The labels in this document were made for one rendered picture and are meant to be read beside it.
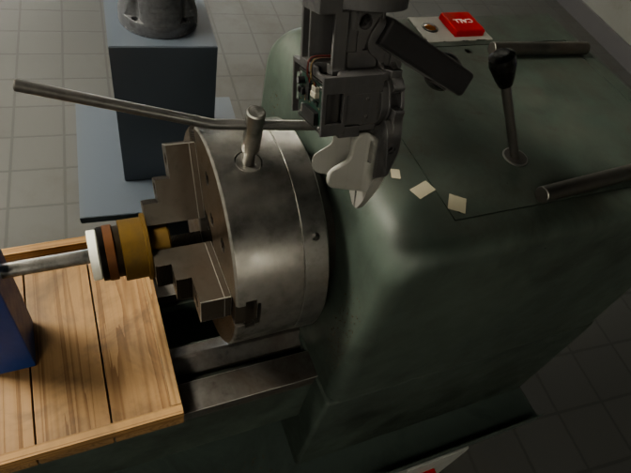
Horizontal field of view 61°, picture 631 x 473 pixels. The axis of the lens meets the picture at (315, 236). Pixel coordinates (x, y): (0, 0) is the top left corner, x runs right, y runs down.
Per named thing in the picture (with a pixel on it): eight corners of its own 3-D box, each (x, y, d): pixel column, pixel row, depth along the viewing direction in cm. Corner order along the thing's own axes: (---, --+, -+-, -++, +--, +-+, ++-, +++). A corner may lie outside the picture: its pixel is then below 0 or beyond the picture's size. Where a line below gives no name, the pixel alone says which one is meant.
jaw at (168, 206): (220, 208, 80) (209, 128, 77) (227, 214, 75) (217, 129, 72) (143, 221, 76) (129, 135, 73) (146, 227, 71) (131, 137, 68)
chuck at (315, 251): (247, 201, 102) (272, 69, 76) (300, 355, 88) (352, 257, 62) (229, 203, 101) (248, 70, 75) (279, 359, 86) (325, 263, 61)
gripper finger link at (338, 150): (304, 198, 58) (309, 115, 53) (353, 190, 60) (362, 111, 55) (315, 212, 55) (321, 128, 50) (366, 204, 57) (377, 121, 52)
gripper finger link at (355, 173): (315, 212, 55) (321, 128, 50) (366, 204, 57) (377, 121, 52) (328, 228, 53) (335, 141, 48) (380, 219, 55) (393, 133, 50)
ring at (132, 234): (161, 195, 75) (90, 205, 71) (175, 248, 69) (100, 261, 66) (163, 237, 82) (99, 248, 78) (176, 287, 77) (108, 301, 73)
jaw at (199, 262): (232, 234, 75) (258, 296, 67) (232, 259, 78) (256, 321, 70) (150, 248, 71) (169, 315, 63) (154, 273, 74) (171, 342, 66)
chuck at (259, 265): (229, 203, 101) (248, 70, 75) (279, 359, 86) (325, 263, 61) (180, 210, 97) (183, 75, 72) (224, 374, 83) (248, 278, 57)
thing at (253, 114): (253, 169, 69) (265, 104, 60) (255, 183, 68) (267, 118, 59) (236, 170, 69) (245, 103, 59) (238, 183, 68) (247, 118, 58)
